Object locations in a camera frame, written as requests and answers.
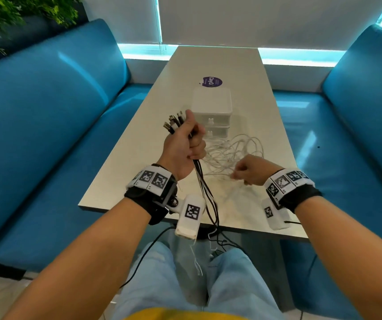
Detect person's left hand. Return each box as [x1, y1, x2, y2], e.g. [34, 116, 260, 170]
[156, 109, 207, 181]

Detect person's right hand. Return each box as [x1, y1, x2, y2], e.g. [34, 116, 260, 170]
[230, 155, 284, 186]

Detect tangle of white cables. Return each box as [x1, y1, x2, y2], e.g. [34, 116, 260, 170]
[201, 133, 265, 179]

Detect bundle of black white cables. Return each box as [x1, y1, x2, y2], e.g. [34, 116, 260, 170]
[167, 111, 231, 254]

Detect white box with drawers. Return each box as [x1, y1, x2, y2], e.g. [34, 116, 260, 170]
[191, 86, 233, 140]

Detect person's right forearm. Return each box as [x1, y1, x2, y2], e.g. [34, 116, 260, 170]
[294, 196, 382, 320]

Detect person's left forearm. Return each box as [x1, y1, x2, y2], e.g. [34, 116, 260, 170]
[2, 198, 151, 320]

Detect person's blue jeans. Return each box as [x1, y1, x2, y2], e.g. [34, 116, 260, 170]
[111, 241, 285, 320]

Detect person's yellow shirt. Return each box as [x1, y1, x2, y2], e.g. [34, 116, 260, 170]
[123, 307, 248, 320]

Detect white table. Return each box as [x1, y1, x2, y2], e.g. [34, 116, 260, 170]
[78, 46, 308, 242]

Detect black marker-tagged right wristband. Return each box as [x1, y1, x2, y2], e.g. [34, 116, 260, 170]
[263, 168, 324, 214]

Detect black marker-tagged wristband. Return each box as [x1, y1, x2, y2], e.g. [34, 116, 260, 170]
[263, 168, 324, 214]
[124, 164, 179, 226]

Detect black marker-tagged left wristband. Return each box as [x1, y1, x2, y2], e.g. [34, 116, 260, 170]
[124, 164, 179, 226]

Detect round purple sticker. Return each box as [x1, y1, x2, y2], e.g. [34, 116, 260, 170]
[200, 76, 223, 88]

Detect blue leather sofa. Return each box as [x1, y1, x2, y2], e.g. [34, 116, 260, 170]
[273, 24, 382, 320]
[0, 19, 153, 274]

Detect cyan light strip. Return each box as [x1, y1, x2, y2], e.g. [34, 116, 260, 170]
[117, 43, 347, 68]

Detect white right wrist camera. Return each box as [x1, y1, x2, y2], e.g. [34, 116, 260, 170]
[261, 198, 292, 231]

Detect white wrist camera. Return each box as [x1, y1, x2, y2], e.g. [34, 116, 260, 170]
[174, 193, 206, 240]
[261, 198, 292, 231]

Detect black right camera cord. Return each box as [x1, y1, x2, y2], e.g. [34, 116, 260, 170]
[283, 220, 318, 320]

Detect black camera cord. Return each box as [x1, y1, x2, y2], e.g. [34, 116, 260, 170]
[120, 225, 177, 290]
[283, 220, 318, 320]

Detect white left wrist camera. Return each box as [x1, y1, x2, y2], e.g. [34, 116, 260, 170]
[174, 193, 206, 240]

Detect black left camera cord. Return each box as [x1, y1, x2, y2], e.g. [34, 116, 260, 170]
[120, 225, 177, 290]

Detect cyan vertical wall light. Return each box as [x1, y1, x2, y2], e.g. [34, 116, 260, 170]
[153, 0, 163, 44]

